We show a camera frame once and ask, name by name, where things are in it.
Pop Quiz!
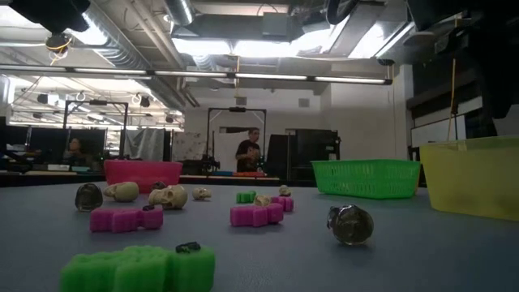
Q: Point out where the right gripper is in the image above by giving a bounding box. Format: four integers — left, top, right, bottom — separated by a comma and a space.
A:
474, 24, 519, 119

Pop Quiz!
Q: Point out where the yellow plastic bin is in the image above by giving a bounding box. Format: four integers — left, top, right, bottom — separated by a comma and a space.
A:
419, 134, 519, 222

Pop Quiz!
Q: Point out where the green plastic basket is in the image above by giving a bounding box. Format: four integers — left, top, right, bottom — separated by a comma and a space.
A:
311, 158, 422, 200

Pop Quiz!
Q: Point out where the black equipment cabinet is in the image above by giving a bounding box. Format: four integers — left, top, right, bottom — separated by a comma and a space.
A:
265, 128, 341, 183

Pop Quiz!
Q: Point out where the grey ceiling ventilation box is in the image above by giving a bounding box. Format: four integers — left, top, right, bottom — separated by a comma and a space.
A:
261, 11, 291, 38

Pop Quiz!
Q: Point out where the person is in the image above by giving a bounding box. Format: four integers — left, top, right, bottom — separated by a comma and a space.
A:
64, 136, 92, 171
234, 127, 263, 174

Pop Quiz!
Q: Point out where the pink sponge centre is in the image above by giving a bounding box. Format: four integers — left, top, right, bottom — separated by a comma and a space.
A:
229, 202, 285, 228

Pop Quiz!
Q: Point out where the white paper board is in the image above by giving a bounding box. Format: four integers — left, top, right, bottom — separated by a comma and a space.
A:
172, 131, 208, 162

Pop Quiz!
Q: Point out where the background work table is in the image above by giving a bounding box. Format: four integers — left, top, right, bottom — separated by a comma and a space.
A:
180, 174, 281, 183

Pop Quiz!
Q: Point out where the grey cloth sheet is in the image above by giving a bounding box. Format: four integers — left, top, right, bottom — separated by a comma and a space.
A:
123, 128, 165, 162

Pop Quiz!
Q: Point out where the pink round bowl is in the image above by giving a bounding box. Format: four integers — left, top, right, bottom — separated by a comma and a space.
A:
103, 159, 184, 195

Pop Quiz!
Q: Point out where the large green sponge foreground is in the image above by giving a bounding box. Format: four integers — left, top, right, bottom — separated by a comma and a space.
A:
58, 242, 217, 292

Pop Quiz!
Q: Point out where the yellow hanging cable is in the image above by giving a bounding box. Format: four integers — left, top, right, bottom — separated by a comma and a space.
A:
445, 56, 457, 142

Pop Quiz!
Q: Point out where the black right camera cable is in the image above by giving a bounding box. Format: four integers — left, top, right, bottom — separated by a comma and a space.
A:
326, 0, 361, 25

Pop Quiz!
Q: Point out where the black gantry frame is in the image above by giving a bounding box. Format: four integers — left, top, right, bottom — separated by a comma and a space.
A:
205, 106, 268, 174
62, 100, 130, 163

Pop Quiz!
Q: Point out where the silver round air duct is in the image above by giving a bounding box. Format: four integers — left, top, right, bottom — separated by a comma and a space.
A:
161, 0, 196, 26

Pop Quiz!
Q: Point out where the ceiling cable reel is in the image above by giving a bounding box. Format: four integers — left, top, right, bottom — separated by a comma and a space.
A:
44, 32, 74, 54

